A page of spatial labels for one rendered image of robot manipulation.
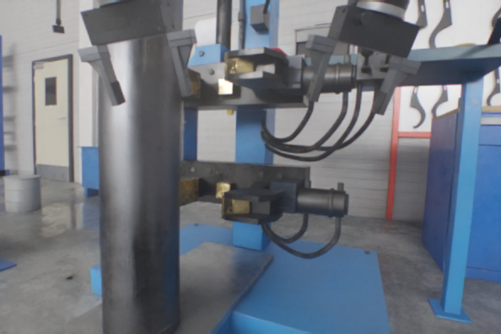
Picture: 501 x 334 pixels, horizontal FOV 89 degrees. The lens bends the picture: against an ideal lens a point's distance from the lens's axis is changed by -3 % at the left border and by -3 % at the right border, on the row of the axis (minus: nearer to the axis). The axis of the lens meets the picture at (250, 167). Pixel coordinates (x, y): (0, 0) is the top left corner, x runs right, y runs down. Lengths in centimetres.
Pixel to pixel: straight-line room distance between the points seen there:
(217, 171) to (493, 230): 151
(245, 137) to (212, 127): 197
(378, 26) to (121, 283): 77
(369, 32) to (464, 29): 275
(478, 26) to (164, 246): 309
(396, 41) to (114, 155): 63
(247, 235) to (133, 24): 124
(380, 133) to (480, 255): 147
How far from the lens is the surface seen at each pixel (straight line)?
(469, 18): 326
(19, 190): 327
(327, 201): 102
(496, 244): 195
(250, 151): 143
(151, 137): 69
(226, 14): 160
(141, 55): 72
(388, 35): 50
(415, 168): 298
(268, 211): 92
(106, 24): 51
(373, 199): 297
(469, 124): 136
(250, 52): 91
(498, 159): 188
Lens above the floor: 69
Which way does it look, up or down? 4 degrees down
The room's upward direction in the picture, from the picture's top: 2 degrees clockwise
